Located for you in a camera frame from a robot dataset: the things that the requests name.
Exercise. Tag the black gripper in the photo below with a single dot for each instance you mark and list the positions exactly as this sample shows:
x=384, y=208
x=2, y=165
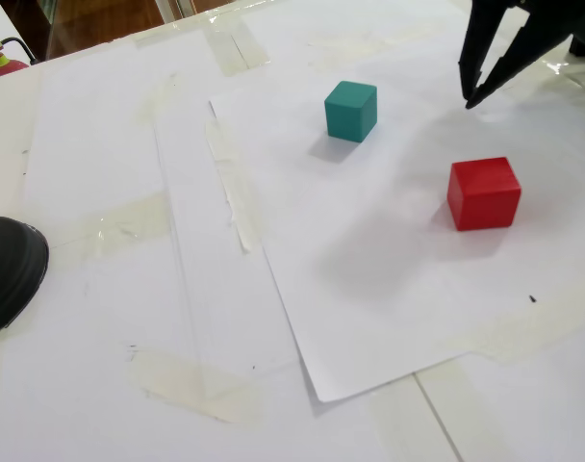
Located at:
x=501, y=29

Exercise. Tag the red cube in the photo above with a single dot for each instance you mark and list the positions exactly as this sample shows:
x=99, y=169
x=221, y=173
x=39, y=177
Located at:
x=485, y=197

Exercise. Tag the teal blue cube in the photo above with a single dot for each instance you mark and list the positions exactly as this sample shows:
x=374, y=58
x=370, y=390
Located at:
x=350, y=115

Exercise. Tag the white paper sheet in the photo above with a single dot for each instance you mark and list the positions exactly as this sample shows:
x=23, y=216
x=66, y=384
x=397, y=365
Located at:
x=215, y=313
x=369, y=264

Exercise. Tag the glossy clear seam tape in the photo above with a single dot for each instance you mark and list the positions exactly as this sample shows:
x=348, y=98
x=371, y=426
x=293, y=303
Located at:
x=119, y=226
x=403, y=423
x=235, y=53

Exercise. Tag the long beige masking tape strip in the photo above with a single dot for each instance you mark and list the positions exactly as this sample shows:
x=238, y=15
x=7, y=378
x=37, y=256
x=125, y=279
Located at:
x=239, y=216

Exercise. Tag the brown wooden cabinet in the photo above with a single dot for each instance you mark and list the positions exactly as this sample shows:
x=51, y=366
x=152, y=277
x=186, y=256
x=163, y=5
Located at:
x=105, y=24

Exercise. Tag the red fire extinguisher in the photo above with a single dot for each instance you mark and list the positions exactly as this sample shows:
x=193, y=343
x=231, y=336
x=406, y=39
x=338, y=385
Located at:
x=4, y=69

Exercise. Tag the black round dome stand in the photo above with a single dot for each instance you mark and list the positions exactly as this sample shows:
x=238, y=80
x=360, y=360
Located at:
x=8, y=274

